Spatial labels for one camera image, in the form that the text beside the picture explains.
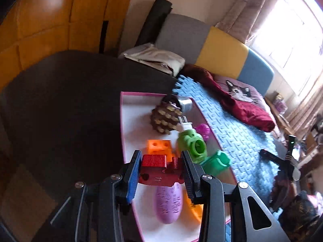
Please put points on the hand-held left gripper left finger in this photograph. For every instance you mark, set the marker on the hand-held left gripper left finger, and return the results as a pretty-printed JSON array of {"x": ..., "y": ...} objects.
[{"x": 133, "y": 179}]

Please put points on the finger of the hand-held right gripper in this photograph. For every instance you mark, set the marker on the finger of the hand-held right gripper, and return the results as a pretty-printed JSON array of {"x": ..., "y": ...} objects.
[{"x": 272, "y": 157}]

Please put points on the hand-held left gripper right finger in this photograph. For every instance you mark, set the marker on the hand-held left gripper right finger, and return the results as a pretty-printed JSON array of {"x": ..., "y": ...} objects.
[{"x": 191, "y": 181}]

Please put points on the red metal block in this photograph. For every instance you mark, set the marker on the red metal block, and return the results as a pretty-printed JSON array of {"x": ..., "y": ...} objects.
[{"x": 156, "y": 171}]

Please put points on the orange plastic piece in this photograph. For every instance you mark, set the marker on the orange plastic piece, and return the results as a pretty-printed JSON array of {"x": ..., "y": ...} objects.
[{"x": 193, "y": 210}]

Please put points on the green plastic cup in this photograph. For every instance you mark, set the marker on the green plastic cup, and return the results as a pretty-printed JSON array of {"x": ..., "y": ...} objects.
[{"x": 217, "y": 162}]

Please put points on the purple oval toy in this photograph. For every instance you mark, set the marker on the purple oval toy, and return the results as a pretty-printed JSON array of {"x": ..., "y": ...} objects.
[{"x": 169, "y": 204}]

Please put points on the green plant toy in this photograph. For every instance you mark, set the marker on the green plant toy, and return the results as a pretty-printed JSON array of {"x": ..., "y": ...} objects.
[{"x": 194, "y": 143}]

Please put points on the orange block toy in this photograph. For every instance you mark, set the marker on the orange block toy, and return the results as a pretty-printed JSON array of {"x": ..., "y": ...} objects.
[{"x": 159, "y": 146}]

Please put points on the magenta plastic toy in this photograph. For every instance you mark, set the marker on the magenta plastic toy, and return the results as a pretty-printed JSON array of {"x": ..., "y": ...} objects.
[{"x": 203, "y": 129}]

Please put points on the white tray with pink rim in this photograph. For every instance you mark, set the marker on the white tray with pink rim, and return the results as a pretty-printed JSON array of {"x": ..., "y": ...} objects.
[{"x": 133, "y": 121}]

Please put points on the brown pin massage brush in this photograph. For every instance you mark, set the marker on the brown pin massage brush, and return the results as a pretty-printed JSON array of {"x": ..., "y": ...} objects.
[{"x": 164, "y": 118}]

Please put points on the black and silver cylinder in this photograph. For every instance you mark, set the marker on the black and silver cylinder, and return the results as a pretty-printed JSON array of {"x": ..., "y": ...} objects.
[{"x": 185, "y": 104}]

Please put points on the person's right forearm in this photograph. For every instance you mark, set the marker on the person's right forearm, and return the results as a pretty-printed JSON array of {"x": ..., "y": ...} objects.
[{"x": 302, "y": 214}]

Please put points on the blue foam puzzle mat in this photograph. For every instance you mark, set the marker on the blue foam puzzle mat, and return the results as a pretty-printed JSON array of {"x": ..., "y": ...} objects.
[{"x": 239, "y": 141}]

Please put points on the wooden nightstand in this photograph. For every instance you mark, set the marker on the wooden nightstand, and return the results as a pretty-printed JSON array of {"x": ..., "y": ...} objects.
[{"x": 280, "y": 116}]

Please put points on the dark red cloth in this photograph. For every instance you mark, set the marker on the dark red cloth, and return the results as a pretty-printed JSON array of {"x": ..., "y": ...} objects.
[{"x": 252, "y": 116}]

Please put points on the beige curtain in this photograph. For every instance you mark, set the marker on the beige curtain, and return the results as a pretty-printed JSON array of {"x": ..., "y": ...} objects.
[
  {"x": 247, "y": 12},
  {"x": 305, "y": 116}
]

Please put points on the cat print pillow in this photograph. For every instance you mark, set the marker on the cat print pillow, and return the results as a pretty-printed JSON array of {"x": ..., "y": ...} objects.
[{"x": 239, "y": 90}]

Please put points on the grey yellow blue headboard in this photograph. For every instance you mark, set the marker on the grey yellow blue headboard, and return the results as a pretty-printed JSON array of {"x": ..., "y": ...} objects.
[{"x": 222, "y": 50}]

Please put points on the beige cloth bag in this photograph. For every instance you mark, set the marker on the beige cloth bag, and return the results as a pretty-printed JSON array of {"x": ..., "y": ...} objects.
[{"x": 156, "y": 58}]

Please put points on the bright window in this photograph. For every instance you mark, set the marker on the bright window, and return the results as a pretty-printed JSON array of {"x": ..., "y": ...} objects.
[{"x": 290, "y": 30}]

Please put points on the black rolled mat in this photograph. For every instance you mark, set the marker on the black rolled mat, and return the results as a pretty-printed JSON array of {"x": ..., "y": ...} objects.
[{"x": 154, "y": 22}]

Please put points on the wooden wardrobe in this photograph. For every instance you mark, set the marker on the wooden wardrobe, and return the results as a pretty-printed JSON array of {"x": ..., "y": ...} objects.
[{"x": 37, "y": 17}]

